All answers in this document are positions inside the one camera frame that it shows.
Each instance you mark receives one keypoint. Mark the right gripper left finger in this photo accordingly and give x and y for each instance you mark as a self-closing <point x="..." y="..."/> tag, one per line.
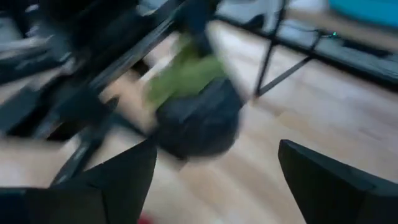
<point x="109" y="193"/>

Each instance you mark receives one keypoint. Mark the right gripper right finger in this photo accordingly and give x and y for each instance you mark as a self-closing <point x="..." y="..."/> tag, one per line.
<point x="335" y="193"/>

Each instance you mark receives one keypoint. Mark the red toy pomegranate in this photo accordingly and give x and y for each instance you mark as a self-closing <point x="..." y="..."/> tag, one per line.
<point x="144" y="220"/>

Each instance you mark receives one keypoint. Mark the dark toy avocado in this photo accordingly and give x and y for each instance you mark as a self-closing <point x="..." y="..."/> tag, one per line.
<point x="199" y="124"/>

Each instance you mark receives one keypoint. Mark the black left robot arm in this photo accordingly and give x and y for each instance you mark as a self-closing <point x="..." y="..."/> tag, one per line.
<point x="87" y="25"/>

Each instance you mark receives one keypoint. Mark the wooden shelf with black legs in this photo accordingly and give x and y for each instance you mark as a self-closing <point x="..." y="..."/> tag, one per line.
<point x="351" y="31"/>

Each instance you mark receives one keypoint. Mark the blue collapsible bowl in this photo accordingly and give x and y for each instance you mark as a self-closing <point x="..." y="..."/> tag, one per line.
<point x="367" y="11"/>

